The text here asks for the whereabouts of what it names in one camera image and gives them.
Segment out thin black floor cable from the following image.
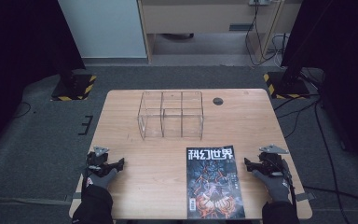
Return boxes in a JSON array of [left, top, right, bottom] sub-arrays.
[[11, 101, 33, 119]]

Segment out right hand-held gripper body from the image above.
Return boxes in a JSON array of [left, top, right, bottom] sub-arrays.
[[258, 144, 291, 179]]

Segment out dark curtain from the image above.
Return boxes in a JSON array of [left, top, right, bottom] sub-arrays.
[[0, 0, 87, 158], [281, 0, 358, 180]]

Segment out striped black stand base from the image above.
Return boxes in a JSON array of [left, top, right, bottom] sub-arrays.
[[50, 73, 98, 102], [263, 71, 311, 100]]

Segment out clear acrylic divided rack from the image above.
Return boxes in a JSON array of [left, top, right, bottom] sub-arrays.
[[136, 90, 205, 141]]

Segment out white cabinet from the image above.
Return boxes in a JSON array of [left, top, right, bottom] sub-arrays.
[[57, 0, 148, 60]]

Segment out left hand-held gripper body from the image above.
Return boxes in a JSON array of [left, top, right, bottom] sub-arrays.
[[85, 146, 110, 178]]

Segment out person's left hand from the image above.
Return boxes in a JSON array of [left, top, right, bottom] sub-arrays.
[[86, 168, 119, 190]]

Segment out grey tape patch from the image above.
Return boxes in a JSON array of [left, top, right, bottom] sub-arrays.
[[64, 191, 83, 203], [294, 191, 317, 203]]

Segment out dark illustrated magazine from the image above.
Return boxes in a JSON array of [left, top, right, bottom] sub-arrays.
[[186, 145, 246, 220]]

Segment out black floor cables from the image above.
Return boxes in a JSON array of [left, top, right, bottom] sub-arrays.
[[272, 69, 358, 224]]

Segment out grey power strip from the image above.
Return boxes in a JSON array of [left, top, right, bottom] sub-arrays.
[[248, 0, 273, 7]]

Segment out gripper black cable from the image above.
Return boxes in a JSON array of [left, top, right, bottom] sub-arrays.
[[279, 160, 296, 207], [80, 169, 90, 191]]

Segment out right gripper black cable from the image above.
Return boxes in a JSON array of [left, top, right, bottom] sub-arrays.
[[279, 160, 296, 207]]

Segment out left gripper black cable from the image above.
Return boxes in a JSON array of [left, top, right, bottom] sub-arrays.
[[80, 169, 90, 191]]

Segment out black cables under desk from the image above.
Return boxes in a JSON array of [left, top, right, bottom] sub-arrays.
[[244, 0, 291, 68]]

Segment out light wooden desk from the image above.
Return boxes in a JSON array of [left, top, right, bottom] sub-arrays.
[[136, 0, 303, 64]]

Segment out black stand post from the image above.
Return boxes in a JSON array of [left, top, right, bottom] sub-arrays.
[[57, 46, 77, 91], [280, 0, 316, 91]]

